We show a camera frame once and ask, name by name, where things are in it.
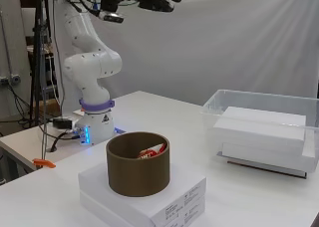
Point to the red snack packet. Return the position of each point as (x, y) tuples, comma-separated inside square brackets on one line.
[(151, 152)]

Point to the white seven-joint robot arm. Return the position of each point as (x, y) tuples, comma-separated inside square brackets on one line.
[(93, 64)]

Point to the white backdrop sheet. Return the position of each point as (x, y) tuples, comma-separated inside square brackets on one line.
[(232, 47)]

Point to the clear plastic box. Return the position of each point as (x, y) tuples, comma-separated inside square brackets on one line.
[(212, 104)]

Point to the black tripod stand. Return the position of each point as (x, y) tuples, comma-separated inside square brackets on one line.
[(37, 71)]

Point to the brown cardboard box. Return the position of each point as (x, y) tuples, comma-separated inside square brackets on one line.
[(50, 107)]

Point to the black power adapter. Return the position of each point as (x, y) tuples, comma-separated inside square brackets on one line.
[(62, 123)]

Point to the white flat box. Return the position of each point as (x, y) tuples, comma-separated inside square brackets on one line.
[(96, 182), (265, 157), (99, 208), (259, 127)]

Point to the brown round tub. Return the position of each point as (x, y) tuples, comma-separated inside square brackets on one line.
[(138, 177)]

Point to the white side table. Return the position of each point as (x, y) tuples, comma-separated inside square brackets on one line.
[(20, 144)]

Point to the orange clamp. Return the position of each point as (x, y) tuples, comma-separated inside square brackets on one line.
[(43, 163)]

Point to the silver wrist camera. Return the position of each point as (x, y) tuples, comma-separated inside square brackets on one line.
[(111, 17)]

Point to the grey wall outlet box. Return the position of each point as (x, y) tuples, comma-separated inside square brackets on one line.
[(14, 78)]

